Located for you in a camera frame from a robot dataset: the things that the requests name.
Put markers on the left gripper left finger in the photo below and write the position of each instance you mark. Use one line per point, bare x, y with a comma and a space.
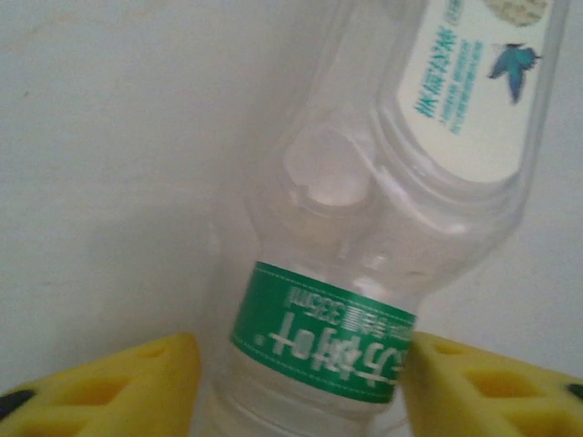
100, 396

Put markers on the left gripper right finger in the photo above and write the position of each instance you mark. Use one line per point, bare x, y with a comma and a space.
492, 400

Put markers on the green band bottle white label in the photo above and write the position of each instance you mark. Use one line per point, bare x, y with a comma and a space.
319, 328

